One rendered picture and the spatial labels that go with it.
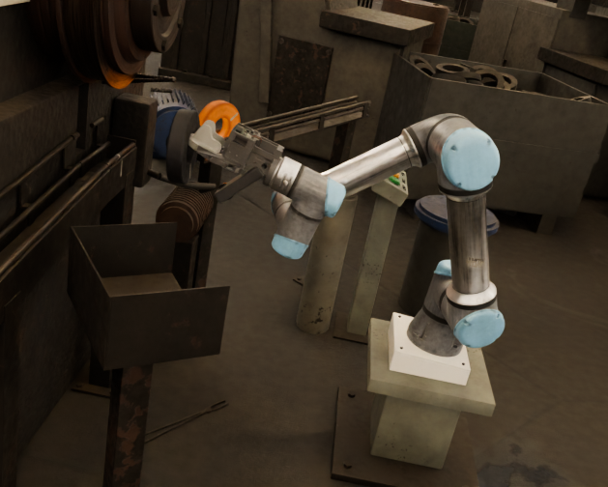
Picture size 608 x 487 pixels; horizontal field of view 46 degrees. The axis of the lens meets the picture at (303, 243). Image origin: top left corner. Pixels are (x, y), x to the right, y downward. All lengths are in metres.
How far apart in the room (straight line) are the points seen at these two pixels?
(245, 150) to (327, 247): 0.97
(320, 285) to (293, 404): 0.47
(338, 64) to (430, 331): 2.64
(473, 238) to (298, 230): 0.39
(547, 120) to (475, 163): 2.40
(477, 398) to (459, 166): 0.65
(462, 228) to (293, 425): 0.82
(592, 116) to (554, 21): 1.43
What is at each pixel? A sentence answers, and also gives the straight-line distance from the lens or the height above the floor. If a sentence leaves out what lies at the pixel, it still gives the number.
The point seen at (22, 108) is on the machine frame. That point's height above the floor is 0.87.
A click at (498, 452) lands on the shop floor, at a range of 2.25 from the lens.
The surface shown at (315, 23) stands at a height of 0.80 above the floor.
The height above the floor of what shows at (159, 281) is 0.61.
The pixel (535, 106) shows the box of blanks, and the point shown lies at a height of 0.68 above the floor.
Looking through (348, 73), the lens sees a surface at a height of 0.57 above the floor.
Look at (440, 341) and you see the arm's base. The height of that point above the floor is 0.39.
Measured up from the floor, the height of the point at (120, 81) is 0.90.
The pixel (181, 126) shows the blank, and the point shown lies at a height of 0.88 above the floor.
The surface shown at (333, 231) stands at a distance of 2.36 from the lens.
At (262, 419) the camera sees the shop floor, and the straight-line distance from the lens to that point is 2.10.
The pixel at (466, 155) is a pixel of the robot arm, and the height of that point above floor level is 0.93.
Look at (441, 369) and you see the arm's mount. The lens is 1.88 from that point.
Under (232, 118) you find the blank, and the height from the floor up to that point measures 0.73.
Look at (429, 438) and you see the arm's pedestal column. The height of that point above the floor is 0.12.
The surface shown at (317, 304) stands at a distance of 2.48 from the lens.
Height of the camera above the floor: 1.28
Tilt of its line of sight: 23 degrees down
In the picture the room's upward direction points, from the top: 11 degrees clockwise
